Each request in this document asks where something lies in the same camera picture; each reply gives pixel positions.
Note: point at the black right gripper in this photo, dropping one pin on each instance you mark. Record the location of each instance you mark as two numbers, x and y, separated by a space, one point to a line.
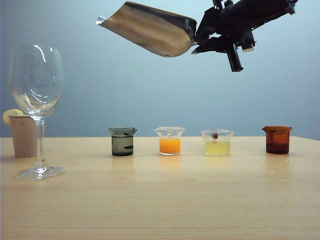
232 30

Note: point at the stainless steel ice scoop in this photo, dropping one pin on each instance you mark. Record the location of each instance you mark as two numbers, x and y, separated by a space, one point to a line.
150 30

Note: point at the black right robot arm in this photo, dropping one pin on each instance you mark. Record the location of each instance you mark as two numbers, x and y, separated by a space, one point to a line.
262 11

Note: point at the clear beaker with pale yellow liquid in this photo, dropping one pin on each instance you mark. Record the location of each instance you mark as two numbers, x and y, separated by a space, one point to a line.
217 147

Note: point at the clear beaker with orange juice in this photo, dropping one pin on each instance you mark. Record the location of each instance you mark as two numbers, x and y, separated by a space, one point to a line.
170 146

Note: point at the amber brown glass beaker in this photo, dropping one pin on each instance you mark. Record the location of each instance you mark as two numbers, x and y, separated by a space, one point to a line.
277 143

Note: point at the grey smoked glass beaker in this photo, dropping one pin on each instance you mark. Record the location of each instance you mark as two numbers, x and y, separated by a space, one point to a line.
122 146

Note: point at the clear wine glass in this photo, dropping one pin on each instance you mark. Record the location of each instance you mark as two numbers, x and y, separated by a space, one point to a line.
40 140

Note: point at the beige paper cup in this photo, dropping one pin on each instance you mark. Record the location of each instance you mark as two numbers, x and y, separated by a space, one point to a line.
23 137

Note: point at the yellow lemon slice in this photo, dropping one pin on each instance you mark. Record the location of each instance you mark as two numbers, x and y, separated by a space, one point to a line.
7 117

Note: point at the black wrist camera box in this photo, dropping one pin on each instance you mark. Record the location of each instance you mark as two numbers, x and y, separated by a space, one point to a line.
248 43

